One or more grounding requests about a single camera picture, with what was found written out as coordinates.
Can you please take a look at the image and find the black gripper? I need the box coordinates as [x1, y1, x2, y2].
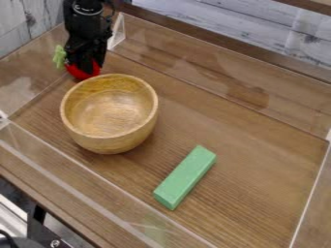
[64, 25, 112, 75]

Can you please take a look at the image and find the red plush strawberry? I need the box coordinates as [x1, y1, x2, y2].
[52, 45, 102, 80]

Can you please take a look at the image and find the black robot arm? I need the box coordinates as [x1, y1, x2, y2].
[63, 0, 115, 79]

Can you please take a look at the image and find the wooden bowl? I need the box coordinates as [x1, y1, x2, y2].
[60, 74, 159, 154]

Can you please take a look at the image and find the green rectangular block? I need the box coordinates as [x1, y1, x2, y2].
[152, 145, 218, 210]

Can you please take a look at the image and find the black table leg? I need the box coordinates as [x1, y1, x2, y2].
[32, 205, 47, 224]

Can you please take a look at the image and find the clear acrylic corner bracket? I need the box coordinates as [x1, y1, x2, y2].
[107, 13, 126, 50]

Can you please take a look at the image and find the clear acrylic tray wall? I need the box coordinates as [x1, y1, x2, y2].
[0, 112, 216, 248]

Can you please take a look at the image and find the black cable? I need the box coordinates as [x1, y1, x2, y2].
[0, 226, 75, 248]

